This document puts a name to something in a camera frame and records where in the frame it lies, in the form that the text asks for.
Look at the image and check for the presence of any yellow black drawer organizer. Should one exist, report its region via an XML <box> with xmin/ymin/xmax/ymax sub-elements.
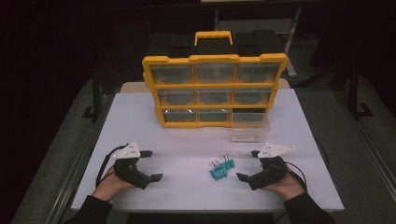
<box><xmin>141</xmin><ymin>29</ymin><xmax>290</xmax><ymax>130</ymax></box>

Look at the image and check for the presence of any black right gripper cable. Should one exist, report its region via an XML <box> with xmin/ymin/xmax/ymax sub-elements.
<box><xmin>284</xmin><ymin>161</ymin><xmax>308</xmax><ymax>191</ymax></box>

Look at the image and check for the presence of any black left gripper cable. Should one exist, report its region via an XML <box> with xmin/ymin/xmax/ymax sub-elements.
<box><xmin>95</xmin><ymin>143</ymin><xmax>130</xmax><ymax>189</ymax></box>

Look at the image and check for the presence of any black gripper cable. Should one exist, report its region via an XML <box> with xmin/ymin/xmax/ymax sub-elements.
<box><xmin>95</xmin><ymin>143</ymin><xmax>130</xmax><ymax>189</ymax></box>
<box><xmin>284</xmin><ymin>161</ymin><xmax>308</xmax><ymax>191</ymax></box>

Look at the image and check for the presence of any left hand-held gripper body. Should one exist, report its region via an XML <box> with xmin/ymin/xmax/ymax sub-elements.
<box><xmin>112</xmin><ymin>140</ymin><xmax>152</xmax><ymax>190</ymax></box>

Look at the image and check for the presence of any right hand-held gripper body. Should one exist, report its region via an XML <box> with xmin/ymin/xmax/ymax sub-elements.
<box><xmin>247</xmin><ymin>142</ymin><xmax>296</xmax><ymax>191</ymax></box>

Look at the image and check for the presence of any grid of shut clear drawers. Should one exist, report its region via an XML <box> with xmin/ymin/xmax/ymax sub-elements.
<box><xmin>150</xmin><ymin>63</ymin><xmax>282</xmax><ymax>123</ymax></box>

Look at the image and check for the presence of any clear plastic drawer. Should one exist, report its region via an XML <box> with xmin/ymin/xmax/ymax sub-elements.
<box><xmin>231</xmin><ymin>108</ymin><xmax>272</xmax><ymax>144</ymax></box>

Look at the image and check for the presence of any person's left hand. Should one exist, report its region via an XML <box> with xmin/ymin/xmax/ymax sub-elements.
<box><xmin>91</xmin><ymin>164</ymin><xmax>138</xmax><ymax>203</ymax></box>

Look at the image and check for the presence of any black metal stand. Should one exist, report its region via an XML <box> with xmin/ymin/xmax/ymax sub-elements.
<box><xmin>346</xmin><ymin>60</ymin><xmax>375</xmax><ymax>121</ymax></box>
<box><xmin>81</xmin><ymin>70</ymin><xmax>108</xmax><ymax>121</ymax></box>

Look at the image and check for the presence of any grey metal frame rail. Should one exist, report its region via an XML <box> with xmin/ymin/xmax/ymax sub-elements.
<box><xmin>337</xmin><ymin>89</ymin><xmax>396</xmax><ymax>194</ymax></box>
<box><xmin>46</xmin><ymin>92</ymin><xmax>117</xmax><ymax>224</ymax></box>

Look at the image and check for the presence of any person's right hand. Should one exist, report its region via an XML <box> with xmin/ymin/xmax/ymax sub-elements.
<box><xmin>262</xmin><ymin>165</ymin><xmax>307</xmax><ymax>201</ymax></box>

